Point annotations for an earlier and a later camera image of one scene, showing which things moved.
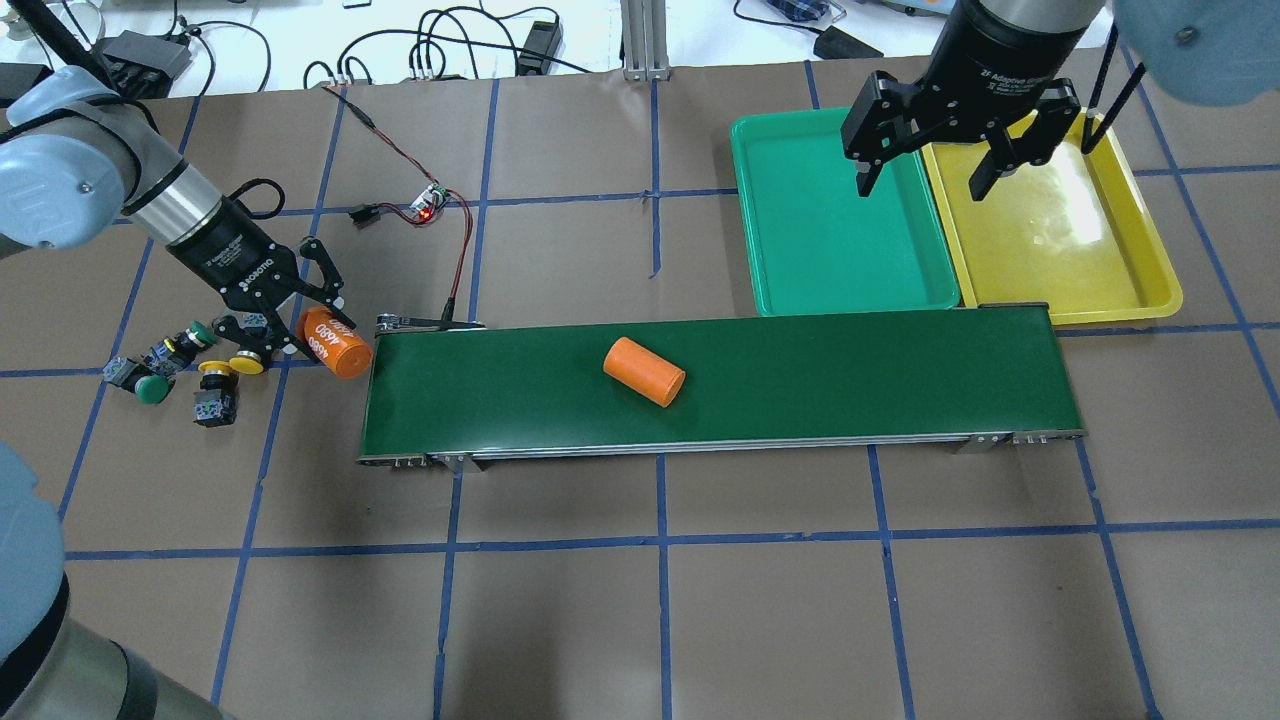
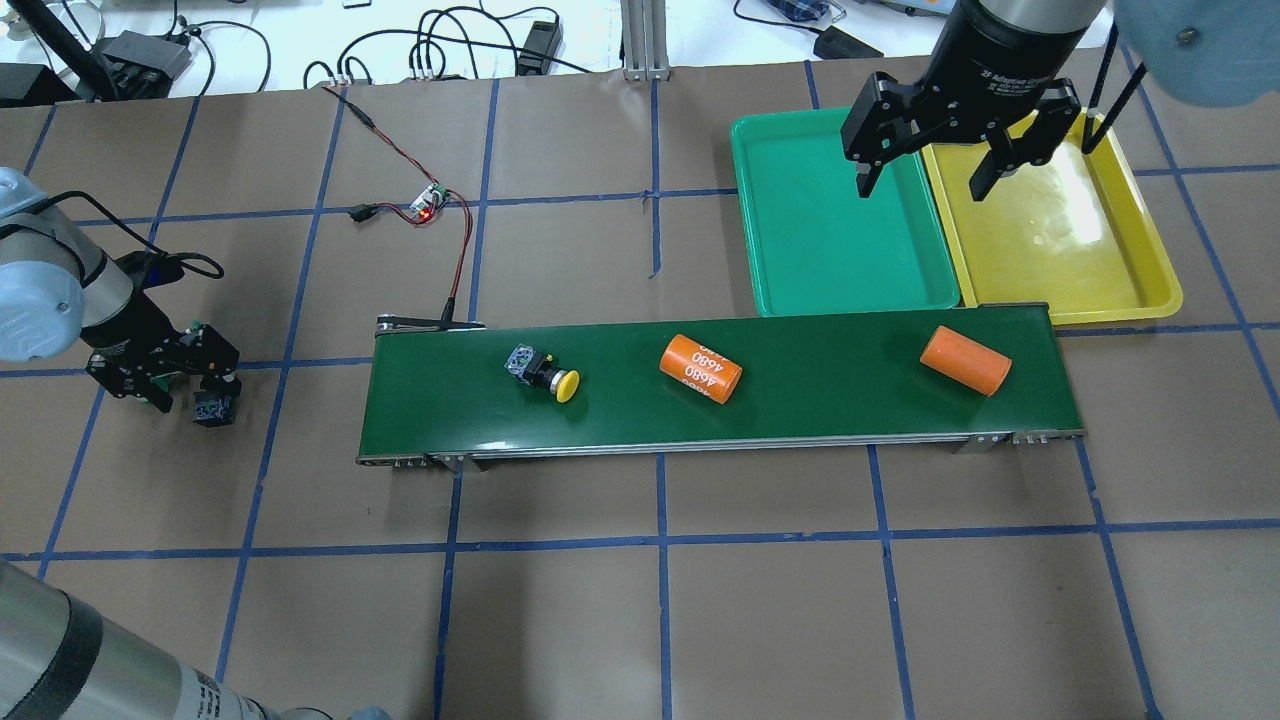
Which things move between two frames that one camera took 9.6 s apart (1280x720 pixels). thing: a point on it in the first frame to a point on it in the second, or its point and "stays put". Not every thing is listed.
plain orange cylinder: (653, 377) to (966, 361)
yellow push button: (216, 403) stays put
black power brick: (835, 44) stays put
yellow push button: (247, 361) to (536, 369)
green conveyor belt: (929, 380) stays put
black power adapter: (544, 37) stays put
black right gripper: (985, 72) stays put
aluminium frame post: (644, 33) stays put
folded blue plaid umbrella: (801, 10) stays put
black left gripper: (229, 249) to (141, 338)
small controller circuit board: (433, 196) stays put
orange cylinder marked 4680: (333, 343) to (700, 369)
